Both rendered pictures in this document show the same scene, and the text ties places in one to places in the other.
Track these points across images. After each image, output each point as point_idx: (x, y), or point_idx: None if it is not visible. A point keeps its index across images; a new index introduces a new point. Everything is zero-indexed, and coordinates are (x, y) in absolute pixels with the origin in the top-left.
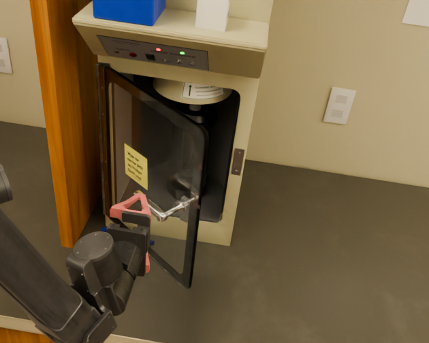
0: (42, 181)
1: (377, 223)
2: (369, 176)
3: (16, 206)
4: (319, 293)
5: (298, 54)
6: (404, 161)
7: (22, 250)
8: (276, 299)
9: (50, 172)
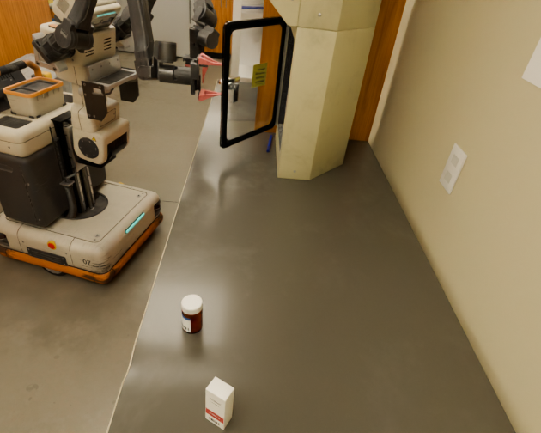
0: None
1: (351, 262)
2: (444, 277)
3: None
4: (244, 213)
5: (451, 97)
6: (471, 280)
7: (136, 7)
8: (234, 193)
9: None
